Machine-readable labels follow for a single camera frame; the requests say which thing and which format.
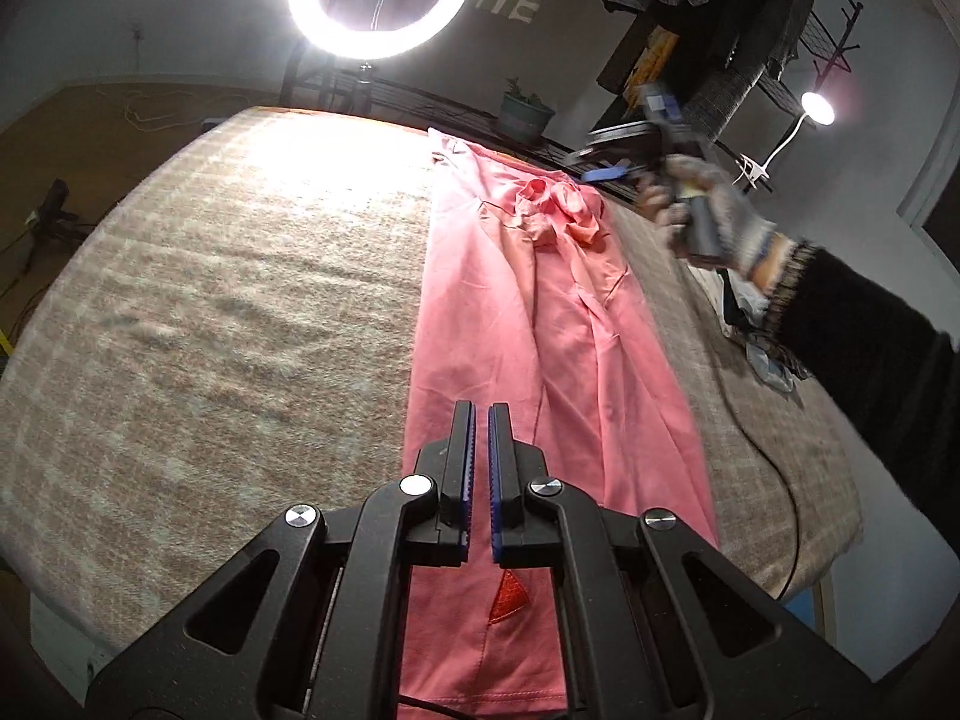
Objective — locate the person's right forearm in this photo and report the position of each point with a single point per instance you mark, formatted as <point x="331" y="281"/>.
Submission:
<point x="862" y="349"/>

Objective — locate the pink garment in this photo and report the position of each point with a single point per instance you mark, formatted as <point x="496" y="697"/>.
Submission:
<point x="525" y="330"/>

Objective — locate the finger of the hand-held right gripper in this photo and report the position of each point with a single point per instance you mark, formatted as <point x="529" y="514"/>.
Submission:
<point x="609" y="173"/>

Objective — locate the white clip lamp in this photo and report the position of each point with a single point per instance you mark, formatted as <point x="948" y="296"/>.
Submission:
<point x="817" y="106"/>

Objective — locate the hanging dark clothes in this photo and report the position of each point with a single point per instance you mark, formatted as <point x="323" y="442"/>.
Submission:
<point x="750" y="22"/>

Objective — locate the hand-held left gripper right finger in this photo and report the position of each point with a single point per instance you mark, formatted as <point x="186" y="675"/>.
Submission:
<point x="495" y="481"/>

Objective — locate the person's right hand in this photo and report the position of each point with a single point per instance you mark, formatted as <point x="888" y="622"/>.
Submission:
<point x="739" y="217"/>

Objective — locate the black metal clothes rack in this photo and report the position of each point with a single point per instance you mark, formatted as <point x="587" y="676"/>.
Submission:
<point x="825" y="22"/>

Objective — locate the potted plant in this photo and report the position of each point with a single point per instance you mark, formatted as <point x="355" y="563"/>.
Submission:
<point x="525" y="114"/>

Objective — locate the beige plaid blanket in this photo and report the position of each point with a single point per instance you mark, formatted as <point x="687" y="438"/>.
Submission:
<point x="225" y="300"/>

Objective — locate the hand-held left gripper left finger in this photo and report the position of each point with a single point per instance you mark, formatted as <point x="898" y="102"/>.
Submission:
<point x="468" y="481"/>

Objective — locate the black tripod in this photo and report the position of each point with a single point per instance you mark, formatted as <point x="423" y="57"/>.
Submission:
<point x="54" y="214"/>

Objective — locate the white and blue cloth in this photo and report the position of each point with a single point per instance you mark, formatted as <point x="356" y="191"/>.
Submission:
<point x="750" y="307"/>

